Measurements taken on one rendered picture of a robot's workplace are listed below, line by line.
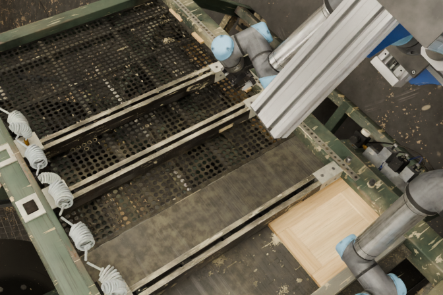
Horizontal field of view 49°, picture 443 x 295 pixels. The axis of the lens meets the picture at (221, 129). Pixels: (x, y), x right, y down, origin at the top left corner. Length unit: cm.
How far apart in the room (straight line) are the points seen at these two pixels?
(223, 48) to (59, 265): 93
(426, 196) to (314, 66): 47
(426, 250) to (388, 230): 74
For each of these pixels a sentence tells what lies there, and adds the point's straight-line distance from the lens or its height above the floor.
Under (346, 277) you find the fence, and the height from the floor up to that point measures 117.
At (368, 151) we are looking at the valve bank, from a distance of 228.
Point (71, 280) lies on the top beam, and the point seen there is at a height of 191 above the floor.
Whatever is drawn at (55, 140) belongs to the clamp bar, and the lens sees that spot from 216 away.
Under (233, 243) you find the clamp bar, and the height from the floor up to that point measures 140.
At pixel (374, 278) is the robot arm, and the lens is 148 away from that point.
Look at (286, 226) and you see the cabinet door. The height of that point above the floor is 119.
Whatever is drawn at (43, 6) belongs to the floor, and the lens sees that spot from 583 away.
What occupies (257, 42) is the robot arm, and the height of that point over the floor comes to 157.
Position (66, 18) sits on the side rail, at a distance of 277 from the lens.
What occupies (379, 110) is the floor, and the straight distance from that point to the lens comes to 305.
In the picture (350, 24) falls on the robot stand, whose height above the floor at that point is 203.
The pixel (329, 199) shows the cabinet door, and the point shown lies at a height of 99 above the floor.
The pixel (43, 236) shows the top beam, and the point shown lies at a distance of 189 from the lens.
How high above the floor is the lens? 282
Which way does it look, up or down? 50 degrees down
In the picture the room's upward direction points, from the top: 92 degrees counter-clockwise
